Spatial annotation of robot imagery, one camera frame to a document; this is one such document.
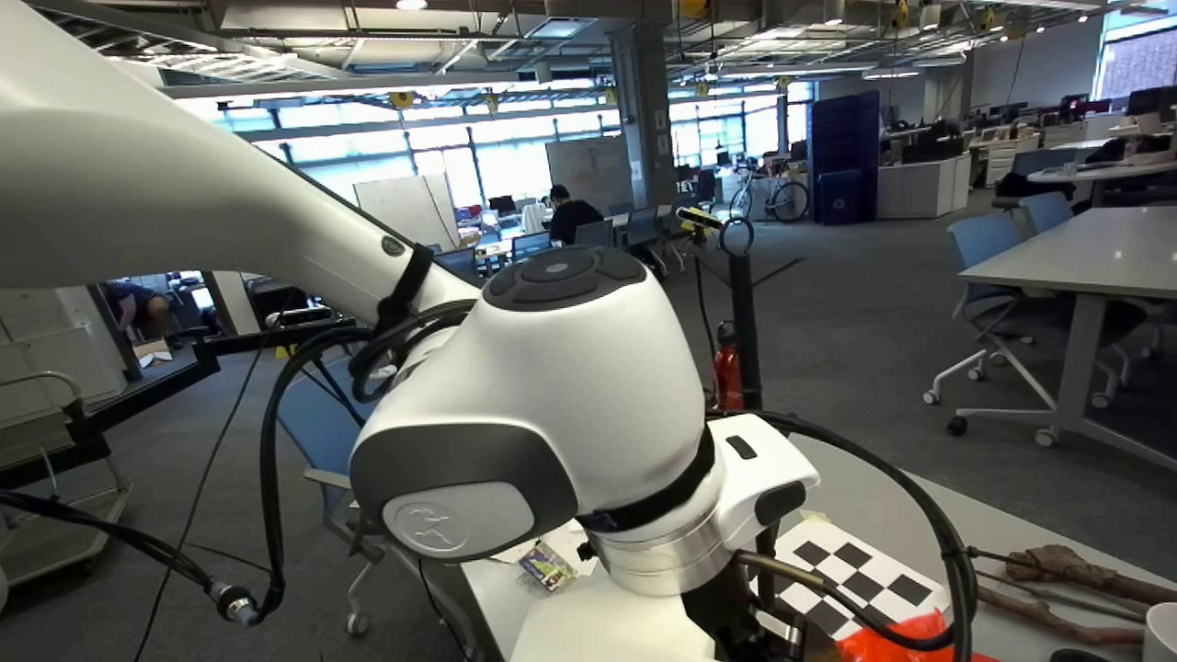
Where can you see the white partition board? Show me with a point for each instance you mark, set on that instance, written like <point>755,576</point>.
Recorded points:
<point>407,209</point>

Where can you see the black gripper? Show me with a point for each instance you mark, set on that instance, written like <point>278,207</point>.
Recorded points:
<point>731,626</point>

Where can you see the blue cabinet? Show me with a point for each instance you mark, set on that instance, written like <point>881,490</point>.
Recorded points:
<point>843,157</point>

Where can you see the blue office chair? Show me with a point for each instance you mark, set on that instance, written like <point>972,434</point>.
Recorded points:
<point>995,261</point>
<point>320,427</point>

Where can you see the white cabinet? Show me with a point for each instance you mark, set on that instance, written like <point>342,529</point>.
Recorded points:
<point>922,187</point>

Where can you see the brown twisted bundle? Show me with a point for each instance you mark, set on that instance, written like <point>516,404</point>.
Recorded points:
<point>1068,572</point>

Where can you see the person in black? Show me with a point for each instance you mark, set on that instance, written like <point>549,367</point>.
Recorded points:
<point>571,218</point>

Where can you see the grey meeting table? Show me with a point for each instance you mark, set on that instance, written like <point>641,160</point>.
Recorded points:
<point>1090,257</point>

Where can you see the bicycle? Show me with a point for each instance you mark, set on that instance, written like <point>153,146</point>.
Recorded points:
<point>772,192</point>

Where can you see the white mug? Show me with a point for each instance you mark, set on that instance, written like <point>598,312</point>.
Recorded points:
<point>1165,629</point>

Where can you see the black white checkerboard sheet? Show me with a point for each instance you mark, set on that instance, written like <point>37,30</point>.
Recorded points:
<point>868,572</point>

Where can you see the photo ID badge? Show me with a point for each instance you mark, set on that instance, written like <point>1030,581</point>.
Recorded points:
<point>544,567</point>

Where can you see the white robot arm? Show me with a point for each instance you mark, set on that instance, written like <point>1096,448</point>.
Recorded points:
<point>553,367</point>

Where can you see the orange plastic bag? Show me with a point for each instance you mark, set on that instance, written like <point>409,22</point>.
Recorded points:
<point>912,643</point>

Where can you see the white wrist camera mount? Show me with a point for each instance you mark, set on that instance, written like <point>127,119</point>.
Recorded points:
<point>599,626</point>

